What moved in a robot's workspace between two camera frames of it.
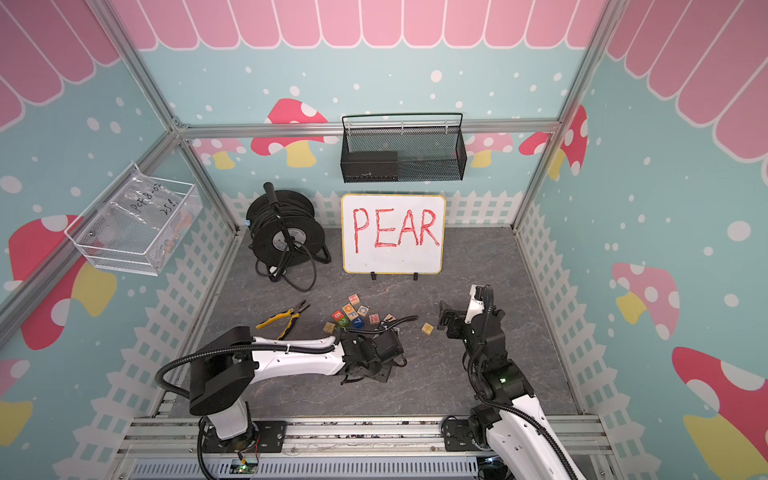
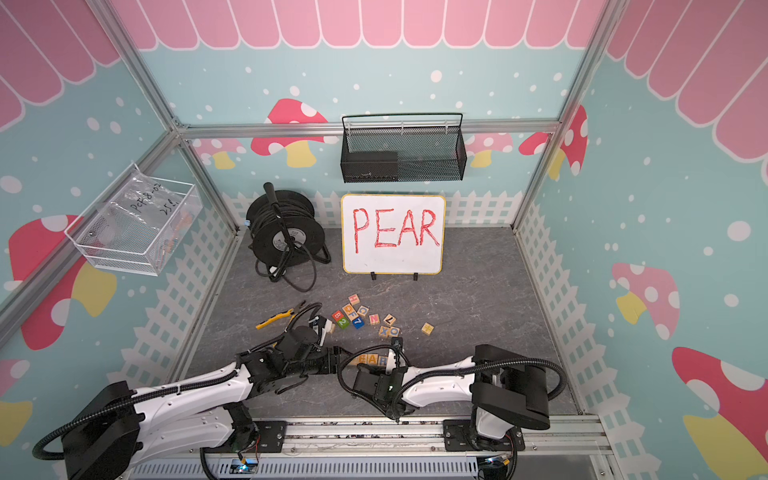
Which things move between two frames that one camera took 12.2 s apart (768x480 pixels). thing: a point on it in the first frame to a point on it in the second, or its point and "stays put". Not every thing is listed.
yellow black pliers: x=295 y=314 stays put
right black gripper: x=446 y=317 to x=377 y=375
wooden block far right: x=427 y=328 stays put
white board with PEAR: x=401 y=234 stays put
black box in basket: x=370 y=166 stays put
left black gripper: x=383 y=375 to x=332 y=361
